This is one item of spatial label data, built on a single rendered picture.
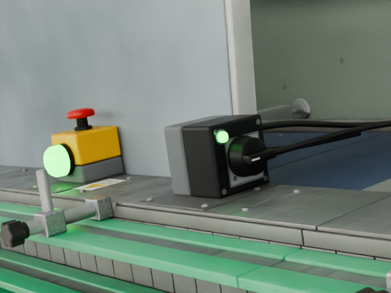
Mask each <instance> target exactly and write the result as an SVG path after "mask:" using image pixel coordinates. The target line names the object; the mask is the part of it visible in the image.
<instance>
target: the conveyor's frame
mask: <svg viewBox="0 0 391 293"><path fill-rule="evenodd" d="M38 169H44V168H36V167H19V166H3V165H0V200H3V201H11V202H18V203H26V204H30V205H38V206H42V204H41V198H40V192H39V191H32V190H27V188H31V187H33V186H35V185H37V186H38V182H37V175H36V171H37V170H38ZM172 191H173V188H172V180H171V177H162V176H145V175H136V174H125V175H122V176H118V177H114V178H109V179H106V180H102V181H98V182H96V183H91V184H87V185H84V186H81V187H77V188H72V189H71V190H67V191H63V192H59V193H51V197H52V203H53V207H54V208H59V209H64V210H68V209H72V208H76V207H79V206H82V205H85V204H86V202H85V199H86V198H90V197H92V196H96V195H102V196H109V197H110V198H111V202H117V203H118V206H117V207H116V208H117V210H112V212H113V217H118V218H123V219H130V220H138V221H144V222H150V223H157V224H165V225H169V226H177V227H184V228H189V229H190V228H192V229H196V230H204V231H211V232H215V233H223V234H231V235H238V236H241V237H250V238H258V239H262V240H270V241H277V242H284V243H289V244H296V245H302V246H311V247H316V248H323V249H331V250H336V251H343V252H350V253H358V254H362V255H370V256H375V257H382V258H389V259H391V192H379V191H363V190H346V189H337V188H321V187H304V186H295V185H278V186H275V187H272V188H270V189H267V190H264V191H261V192H258V193H255V194H252V195H249V196H245V197H243V198H240V199H237V200H235V201H231V202H228V203H225V204H223V205H219V206H216V207H214V208H211V209H208V210H205V211H202V210H192V209H183V208H174V207H168V206H158V205H149V204H143V203H139V202H140V201H143V200H146V199H148V198H153V197H155V196H158V195H162V194H166V193H169V192H172Z"/></svg>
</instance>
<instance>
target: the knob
mask: <svg viewBox="0 0 391 293"><path fill-rule="evenodd" d="M276 157H277V154H276V149H272V148H268V149H267V148H266V146H265V144H264V142H263V141H262V140H261V139H259V138H255V137H250V136H247V135H240V136H238V137H236V138H235V139H233V141H232V142H231V143H230V145H229V148H228V153H227V160H228V165H229V168H230V170H231V171H232V172H233V173H234V174H235V175H237V176H239V177H248V176H256V175H258V174H260V173H261V172H262V171H263V170H264V169H265V167H266V164H267V161H268V160H270V159H273V158H276Z"/></svg>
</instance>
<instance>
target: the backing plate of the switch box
mask: <svg viewBox="0 0 391 293"><path fill-rule="evenodd" d="M278 185H280V184H278V183H267V184H264V185H260V186H258V187H254V188H251V189H249V190H245V191H242V192H239V193H236V194H233V195H230V196H227V197H224V198H221V199H213V198H202V197H195V196H184V195H175V194H174V193H173V191H172V192H169V193H166V194H162V195H158V196H155V197H153V198H148V199H146V200H143V201H140V202H139V203H143V204H149V205H158V206H168V207H174V208H183V209H192V210H202V211H205V210H208V209H211V208H214V207H216V206H219V205H223V204H225V203H228V202H231V201H235V200H237V199H240V198H243V197H245V196H249V195H252V194H255V193H258V192H261V191H264V190H267V189H270V188H272V187H275V186H278Z"/></svg>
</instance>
